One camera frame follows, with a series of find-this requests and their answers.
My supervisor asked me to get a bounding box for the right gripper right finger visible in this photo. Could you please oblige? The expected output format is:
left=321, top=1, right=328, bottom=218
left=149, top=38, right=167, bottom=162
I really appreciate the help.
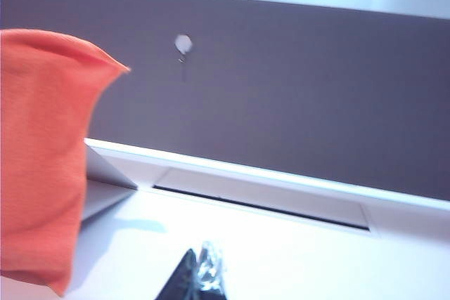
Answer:
left=195, top=240, right=229, bottom=300

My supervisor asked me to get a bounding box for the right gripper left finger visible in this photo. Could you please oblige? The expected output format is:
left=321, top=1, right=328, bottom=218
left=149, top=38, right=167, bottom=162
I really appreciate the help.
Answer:
left=154, top=248, right=200, bottom=300

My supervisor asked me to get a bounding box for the orange microfibre cloth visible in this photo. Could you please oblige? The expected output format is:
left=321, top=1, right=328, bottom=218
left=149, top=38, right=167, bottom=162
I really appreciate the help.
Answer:
left=0, top=28, right=132, bottom=297

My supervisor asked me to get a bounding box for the long grey desk partition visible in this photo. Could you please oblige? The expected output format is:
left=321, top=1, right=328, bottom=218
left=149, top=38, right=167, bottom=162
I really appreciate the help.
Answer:
left=0, top=0, right=450, bottom=203

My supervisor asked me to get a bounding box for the white round adhesive hook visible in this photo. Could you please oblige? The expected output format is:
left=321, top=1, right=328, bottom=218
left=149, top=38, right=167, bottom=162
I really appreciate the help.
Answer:
left=174, top=34, right=194, bottom=64

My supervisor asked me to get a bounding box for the desk cable tray lid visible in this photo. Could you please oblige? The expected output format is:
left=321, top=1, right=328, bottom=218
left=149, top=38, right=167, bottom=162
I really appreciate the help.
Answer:
left=151, top=167, right=373, bottom=233

